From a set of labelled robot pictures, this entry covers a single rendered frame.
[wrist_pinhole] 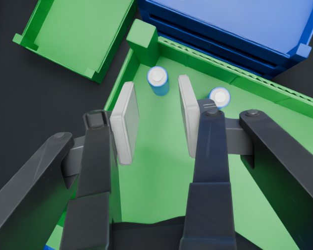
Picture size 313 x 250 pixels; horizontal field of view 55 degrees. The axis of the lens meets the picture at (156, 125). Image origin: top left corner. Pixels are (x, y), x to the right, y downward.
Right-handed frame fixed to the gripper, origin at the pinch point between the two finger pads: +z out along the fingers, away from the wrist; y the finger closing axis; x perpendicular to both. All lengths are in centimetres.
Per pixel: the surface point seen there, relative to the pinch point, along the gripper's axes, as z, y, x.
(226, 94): 6.2, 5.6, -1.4
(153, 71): 7.3, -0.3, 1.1
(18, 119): 51, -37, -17
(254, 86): 9.3, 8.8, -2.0
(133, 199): 7.9, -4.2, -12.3
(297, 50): 30.1, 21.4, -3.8
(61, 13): 61, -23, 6
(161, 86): 6.8, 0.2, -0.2
